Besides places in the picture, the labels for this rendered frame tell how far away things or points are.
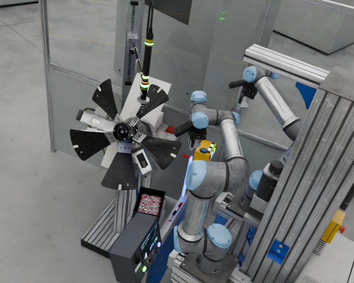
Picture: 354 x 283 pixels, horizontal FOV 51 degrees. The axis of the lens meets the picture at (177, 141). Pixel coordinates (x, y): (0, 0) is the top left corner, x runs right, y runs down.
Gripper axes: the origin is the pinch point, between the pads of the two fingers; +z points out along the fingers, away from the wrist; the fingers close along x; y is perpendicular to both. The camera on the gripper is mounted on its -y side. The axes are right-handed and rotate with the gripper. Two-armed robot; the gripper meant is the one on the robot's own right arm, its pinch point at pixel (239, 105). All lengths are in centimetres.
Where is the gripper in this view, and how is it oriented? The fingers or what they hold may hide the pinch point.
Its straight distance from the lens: 222.8
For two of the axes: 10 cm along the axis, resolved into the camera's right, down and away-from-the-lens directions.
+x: 3.9, -5.1, 7.6
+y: 9.1, 3.5, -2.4
